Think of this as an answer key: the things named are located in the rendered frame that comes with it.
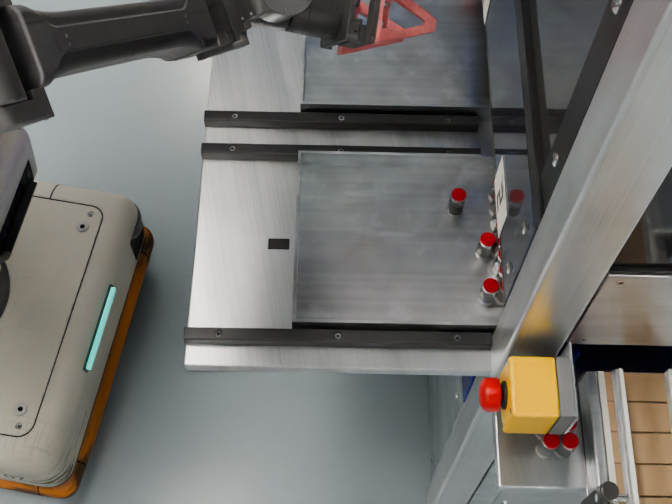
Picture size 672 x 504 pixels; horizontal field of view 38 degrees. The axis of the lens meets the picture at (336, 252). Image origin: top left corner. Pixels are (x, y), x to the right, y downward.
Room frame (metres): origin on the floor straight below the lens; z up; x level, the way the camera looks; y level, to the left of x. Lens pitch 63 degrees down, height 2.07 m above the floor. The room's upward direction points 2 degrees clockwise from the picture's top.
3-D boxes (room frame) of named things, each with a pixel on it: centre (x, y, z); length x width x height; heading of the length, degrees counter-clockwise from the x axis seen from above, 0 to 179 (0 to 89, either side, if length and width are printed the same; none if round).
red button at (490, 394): (0.36, -0.19, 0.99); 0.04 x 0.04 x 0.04; 0
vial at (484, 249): (0.60, -0.20, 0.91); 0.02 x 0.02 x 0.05
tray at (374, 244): (0.61, -0.11, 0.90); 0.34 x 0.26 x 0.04; 90
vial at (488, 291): (0.53, -0.20, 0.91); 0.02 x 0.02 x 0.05
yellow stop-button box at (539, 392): (0.36, -0.23, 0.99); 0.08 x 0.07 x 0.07; 90
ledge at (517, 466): (0.35, -0.28, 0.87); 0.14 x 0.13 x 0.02; 90
